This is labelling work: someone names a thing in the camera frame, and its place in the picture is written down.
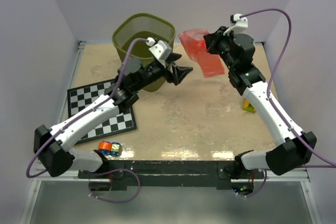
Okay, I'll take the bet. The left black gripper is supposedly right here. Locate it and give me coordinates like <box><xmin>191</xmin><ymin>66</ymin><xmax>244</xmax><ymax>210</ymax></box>
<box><xmin>133</xmin><ymin>52</ymin><xmax>192</xmax><ymax>92</ymax></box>

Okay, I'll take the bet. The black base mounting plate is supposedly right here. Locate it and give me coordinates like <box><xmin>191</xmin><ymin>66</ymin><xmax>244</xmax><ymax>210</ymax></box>
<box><xmin>78</xmin><ymin>160</ymin><xmax>264</xmax><ymax>191</ymax></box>

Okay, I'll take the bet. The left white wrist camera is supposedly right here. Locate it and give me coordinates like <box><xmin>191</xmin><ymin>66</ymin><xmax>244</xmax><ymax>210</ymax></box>
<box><xmin>146</xmin><ymin>37</ymin><xmax>172</xmax><ymax>63</ymax></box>

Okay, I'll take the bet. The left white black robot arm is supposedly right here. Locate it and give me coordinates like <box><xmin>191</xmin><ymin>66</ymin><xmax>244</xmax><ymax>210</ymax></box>
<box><xmin>34</xmin><ymin>53</ymin><xmax>193</xmax><ymax>178</ymax></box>

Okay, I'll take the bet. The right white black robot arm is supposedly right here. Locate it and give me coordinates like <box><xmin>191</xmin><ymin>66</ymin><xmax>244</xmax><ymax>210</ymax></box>
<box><xmin>204</xmin><ymin>26</ymin><xmax>317</xmax><ymax>178</ymax></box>

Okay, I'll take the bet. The colourful toy block stack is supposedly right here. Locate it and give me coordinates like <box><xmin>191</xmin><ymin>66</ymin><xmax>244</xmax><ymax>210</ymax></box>
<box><xmin>243</xmin><ymin>99</ymin><xmax>256</xmax><ymax>113</ymax></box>

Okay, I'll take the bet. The orange blue toy car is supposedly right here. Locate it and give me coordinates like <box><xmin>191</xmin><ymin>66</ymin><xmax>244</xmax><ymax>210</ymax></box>
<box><xmin>98</xmin><ymin>141</ymin><xmax>122</xmax><ymax>156</ymax></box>

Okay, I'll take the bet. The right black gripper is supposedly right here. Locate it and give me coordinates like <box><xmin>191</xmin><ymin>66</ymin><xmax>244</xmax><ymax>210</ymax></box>
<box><xmin>204</xmin><ymin>26</ymin><xmax>238</xmax><ymax>70</ymax></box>

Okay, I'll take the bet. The black white chessboard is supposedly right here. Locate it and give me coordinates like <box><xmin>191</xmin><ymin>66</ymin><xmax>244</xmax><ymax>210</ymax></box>
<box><xmin>67</xmin><ymin>79</ymin><xmax>137</xmax><ymax>144</ymax></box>

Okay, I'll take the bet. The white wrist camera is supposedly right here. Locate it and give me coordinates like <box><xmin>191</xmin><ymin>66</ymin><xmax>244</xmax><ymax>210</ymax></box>
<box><xmin>223</xmin><ymin>14</ymin><xmax>248</xmax><ymax>35</ymax></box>
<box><xmin>146</xmin><ymin>37</ymin><xmax>172</xmax><ymax>63</ymax></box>

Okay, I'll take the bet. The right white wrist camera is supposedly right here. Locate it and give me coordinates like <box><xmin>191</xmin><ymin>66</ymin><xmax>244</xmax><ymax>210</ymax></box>
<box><xmin>223</xmin><ymin>14</ymin><xmax>248</xmax><ymax>35</ymax></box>

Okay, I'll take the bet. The red plastic trash bag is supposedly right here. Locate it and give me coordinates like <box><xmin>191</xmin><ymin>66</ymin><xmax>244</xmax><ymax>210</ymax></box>
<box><xmin>178</xmin><ymin>28</ymin><xmax>225</xmax><ymax>78</ymax></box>

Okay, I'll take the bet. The olive green mesh trash bin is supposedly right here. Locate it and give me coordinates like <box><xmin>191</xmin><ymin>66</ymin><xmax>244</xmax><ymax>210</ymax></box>
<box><xmin>112</xmin><ymin>13</ymin><xmax>175</xmax><ymax>92</ymax></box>

